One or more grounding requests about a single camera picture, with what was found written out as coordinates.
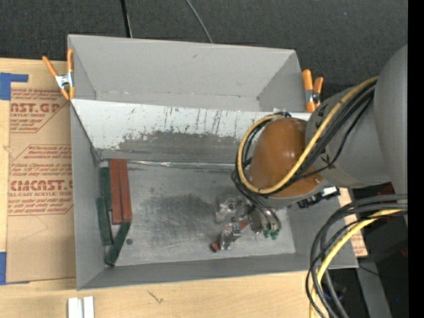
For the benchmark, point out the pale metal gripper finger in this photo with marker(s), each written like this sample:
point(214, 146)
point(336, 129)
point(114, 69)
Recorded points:
point(229, 236)
point(228, 211)

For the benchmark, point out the red-brown flat block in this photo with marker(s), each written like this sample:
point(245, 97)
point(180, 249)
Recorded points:
point(114, 194)
point(214, 246)
point(126, 194)

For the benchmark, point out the grey metal bin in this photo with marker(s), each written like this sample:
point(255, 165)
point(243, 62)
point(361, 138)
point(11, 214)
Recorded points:
point(185, 204)

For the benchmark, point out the dark green flat block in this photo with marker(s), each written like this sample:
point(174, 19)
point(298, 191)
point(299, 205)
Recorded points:
point(105, 187)
point(118, 243)
point(104, 224)

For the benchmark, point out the brown cardboard board red print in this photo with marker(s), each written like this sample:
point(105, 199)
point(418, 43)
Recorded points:
point(39, 230)

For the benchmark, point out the black cylinder on white bracket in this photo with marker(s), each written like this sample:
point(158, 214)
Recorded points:
point(313, 201)

